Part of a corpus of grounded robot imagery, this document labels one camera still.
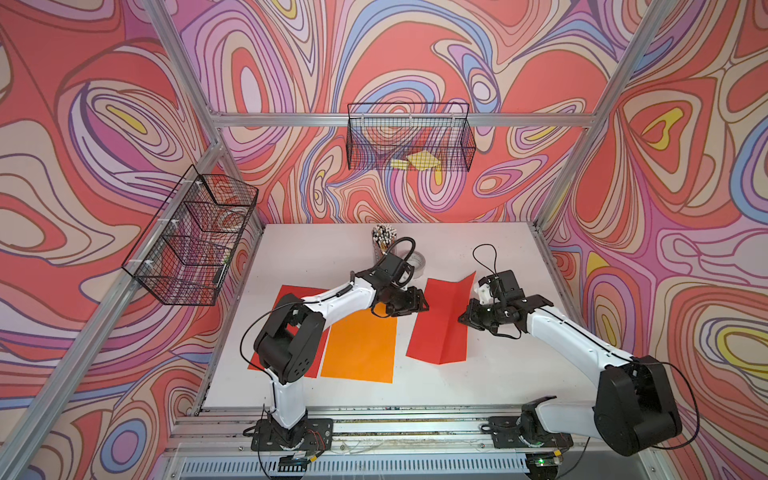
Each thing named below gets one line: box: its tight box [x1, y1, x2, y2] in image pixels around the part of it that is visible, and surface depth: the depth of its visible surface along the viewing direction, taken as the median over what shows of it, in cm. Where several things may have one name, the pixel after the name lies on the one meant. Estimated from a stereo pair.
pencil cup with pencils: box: [371, 224, 397, 259], surface depth 95 cm
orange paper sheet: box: [321, 309, 397, 383], surface depth 90 cm
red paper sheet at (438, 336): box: [406, 271, 476, 365], surface depth 90 cm
